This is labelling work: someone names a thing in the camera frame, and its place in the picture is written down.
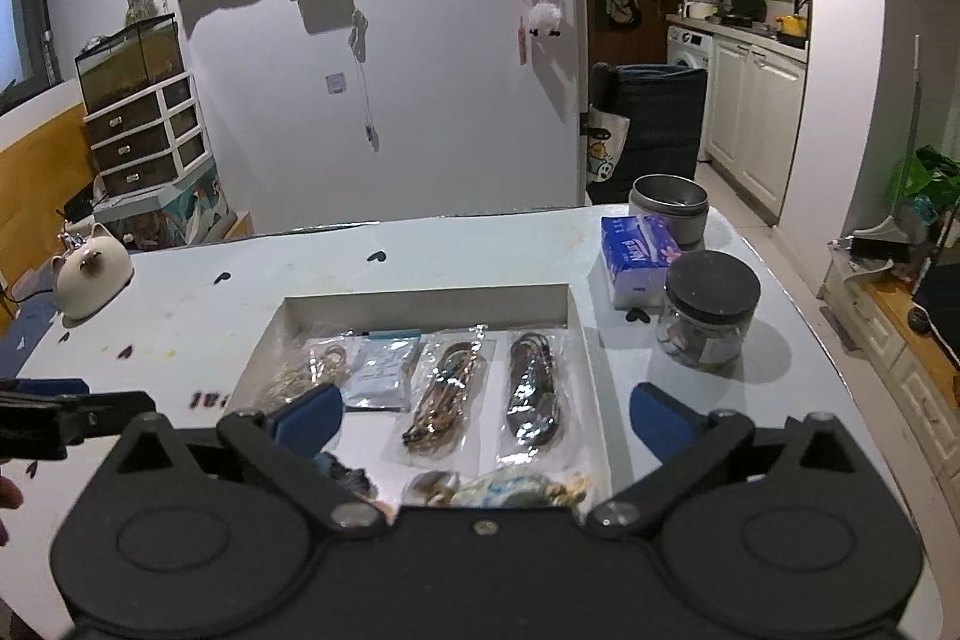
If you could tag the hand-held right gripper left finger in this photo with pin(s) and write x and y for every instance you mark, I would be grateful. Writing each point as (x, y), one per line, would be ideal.
(307, 419)

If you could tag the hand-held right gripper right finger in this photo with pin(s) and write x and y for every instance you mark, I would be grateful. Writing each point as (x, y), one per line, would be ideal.
(660, 419)

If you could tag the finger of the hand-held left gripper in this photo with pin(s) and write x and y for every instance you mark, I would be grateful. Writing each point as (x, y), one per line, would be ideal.
(105, 415)

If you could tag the blue crochet scrunchie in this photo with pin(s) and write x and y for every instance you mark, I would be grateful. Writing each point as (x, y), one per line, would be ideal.
(345, 475)

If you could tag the silver satin scrunchie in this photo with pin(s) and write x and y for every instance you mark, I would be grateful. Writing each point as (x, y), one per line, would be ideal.
(433, 488)

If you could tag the white cardboard box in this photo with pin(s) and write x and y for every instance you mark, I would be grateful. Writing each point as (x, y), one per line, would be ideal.
(435, 310)

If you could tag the person's left hand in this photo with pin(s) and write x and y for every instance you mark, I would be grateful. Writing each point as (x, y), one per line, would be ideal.
(9, 494)

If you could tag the glass jar black lid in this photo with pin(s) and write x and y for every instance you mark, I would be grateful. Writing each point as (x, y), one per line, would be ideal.
(709, 310)

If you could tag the blue tissue pack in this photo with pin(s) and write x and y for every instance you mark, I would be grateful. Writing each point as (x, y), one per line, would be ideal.
(637, 257)

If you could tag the printed cloth side table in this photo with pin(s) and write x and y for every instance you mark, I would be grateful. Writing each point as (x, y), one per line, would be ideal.
(165, 216)

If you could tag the black device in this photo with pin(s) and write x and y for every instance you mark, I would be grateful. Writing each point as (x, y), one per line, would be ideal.
(79, 205)

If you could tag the round metal tin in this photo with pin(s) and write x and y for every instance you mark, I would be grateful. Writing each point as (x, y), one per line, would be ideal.
(671, 205)

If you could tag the white low cabinet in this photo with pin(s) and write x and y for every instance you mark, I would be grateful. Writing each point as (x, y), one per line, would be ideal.
(892, 347)

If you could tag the cartoon print tote bag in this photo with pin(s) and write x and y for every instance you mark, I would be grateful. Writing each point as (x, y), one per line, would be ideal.
(606, 149)

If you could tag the white drawer unit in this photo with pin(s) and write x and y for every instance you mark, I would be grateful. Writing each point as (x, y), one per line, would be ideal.
(142, 138)

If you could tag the dark fabric hamper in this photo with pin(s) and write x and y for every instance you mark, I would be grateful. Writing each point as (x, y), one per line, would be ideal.
(660, 130)

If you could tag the white kitchen cabinet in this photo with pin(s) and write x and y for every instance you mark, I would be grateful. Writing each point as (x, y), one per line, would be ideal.
(757, 123)

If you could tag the glass fish tank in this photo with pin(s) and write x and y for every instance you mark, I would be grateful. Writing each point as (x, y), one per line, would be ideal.
(127, 63)

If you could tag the green plant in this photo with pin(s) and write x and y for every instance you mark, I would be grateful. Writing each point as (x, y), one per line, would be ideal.
(930, 183)

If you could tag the white washing machine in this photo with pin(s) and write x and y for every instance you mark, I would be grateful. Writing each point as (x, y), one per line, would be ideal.
(690, 51)

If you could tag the yellow pot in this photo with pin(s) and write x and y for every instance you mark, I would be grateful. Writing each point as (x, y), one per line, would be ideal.
(793, 27)

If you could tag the white sheep plush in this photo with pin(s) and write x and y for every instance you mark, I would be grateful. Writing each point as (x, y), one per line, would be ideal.
(545, 18)

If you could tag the window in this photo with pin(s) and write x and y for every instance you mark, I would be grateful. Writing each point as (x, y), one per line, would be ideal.
(19, 3)

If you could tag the adhesive wall hook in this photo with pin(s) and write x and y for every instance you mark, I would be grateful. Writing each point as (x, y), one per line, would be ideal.
(336, 84)

